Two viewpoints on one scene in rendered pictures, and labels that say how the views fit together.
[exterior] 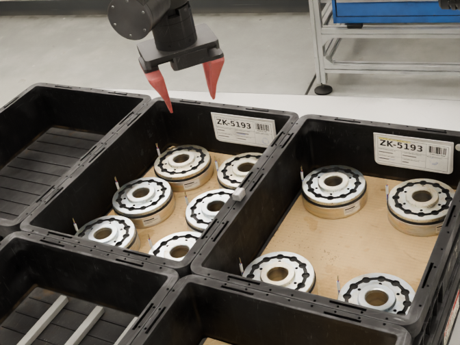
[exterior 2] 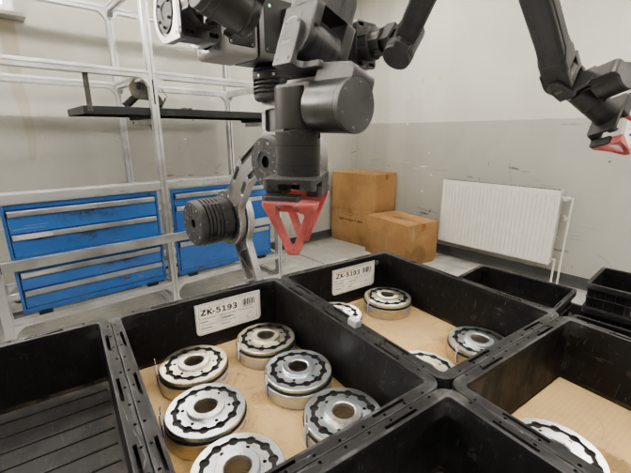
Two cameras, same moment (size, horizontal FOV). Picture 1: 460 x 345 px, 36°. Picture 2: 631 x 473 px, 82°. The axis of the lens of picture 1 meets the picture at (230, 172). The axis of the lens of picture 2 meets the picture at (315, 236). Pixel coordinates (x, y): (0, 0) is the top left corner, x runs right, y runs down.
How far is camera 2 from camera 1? 0.90 m
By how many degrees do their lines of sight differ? 63
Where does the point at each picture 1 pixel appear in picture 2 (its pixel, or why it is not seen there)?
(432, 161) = (363, 279)
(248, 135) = (233, 315)
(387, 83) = not seen: hidden behind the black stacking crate
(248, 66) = not seen: outside the picture
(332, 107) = not seen: hidden behind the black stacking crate
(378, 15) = (67, 297)
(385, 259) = (419, 334)
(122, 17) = (351, 103)
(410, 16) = (92, 293)
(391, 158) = (342, 286)
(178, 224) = (266, 412)
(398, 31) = (86, 305)
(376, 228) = (385, 326)
